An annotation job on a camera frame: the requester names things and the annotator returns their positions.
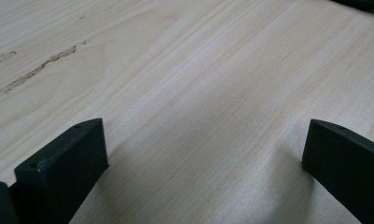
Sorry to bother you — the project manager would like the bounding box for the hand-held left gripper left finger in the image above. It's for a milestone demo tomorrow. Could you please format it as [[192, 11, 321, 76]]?
[[8, 118, 110, 224]]

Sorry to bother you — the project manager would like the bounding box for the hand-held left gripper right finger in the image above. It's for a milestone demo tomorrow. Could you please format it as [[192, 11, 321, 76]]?
[[301, 119, 374, 224]]

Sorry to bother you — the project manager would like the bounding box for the dark object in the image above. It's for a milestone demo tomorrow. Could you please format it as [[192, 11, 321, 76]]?
[[329, 0, 374, 16]]

